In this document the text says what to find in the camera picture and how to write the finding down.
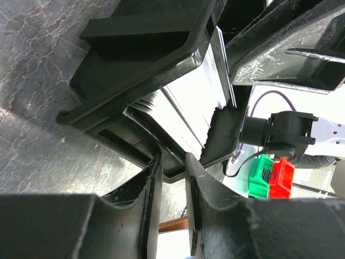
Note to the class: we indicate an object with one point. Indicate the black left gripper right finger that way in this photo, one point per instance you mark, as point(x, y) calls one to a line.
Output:
point(222, 224)

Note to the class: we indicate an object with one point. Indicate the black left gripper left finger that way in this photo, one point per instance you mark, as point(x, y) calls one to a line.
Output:
point(121, 224)

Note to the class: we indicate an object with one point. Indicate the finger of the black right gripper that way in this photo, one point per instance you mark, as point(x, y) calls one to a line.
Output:
point(291, 44)

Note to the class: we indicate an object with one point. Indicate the black card box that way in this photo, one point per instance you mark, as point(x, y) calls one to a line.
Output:
point(141, 47)

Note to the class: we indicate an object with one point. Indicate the tan leather card holder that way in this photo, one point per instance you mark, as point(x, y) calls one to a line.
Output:
point(174, 225)

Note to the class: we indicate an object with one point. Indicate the stack of white cards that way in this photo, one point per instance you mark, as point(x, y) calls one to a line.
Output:
point(184, 108)

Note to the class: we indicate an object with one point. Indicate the green storage bin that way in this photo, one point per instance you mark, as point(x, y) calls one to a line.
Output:
point(259, 178)

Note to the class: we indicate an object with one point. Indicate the red storage bin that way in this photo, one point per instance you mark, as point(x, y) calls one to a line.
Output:
point(281, 180)

